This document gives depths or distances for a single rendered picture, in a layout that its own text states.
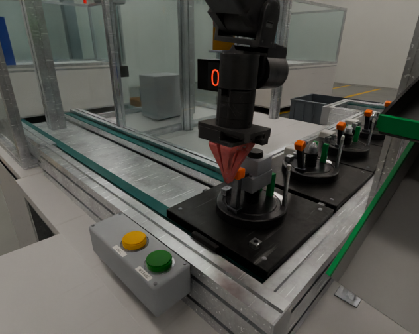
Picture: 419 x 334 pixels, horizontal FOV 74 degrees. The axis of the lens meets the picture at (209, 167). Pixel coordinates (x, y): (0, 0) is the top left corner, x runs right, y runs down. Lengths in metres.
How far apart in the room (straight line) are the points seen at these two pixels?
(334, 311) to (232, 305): 0.21
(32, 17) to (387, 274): 1.34
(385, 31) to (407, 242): 11.15
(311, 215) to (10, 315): 0.56
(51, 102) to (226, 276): 1.13
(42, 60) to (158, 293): 1.13
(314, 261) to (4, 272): 0.58
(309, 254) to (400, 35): 10.98
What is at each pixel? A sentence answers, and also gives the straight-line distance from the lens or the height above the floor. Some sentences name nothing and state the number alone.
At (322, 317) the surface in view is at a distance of 0.56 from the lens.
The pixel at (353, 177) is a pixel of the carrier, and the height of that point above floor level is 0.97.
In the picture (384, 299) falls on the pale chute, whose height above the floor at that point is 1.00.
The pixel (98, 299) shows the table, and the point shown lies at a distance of 0.58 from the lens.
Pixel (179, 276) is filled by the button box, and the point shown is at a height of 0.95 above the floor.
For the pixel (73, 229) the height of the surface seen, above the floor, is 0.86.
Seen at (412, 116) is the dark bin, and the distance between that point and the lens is 0.38.
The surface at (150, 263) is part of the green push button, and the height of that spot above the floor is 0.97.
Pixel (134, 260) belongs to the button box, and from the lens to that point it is 0.48.
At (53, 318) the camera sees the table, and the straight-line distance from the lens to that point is 0.58.
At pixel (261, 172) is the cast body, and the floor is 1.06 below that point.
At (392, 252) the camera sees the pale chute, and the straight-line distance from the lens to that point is 0.43.
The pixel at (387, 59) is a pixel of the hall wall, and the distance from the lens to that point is 11.42.
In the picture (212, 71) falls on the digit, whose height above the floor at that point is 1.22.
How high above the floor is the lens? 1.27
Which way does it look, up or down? 24 degrees down
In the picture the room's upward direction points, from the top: 1 degrees clockwise
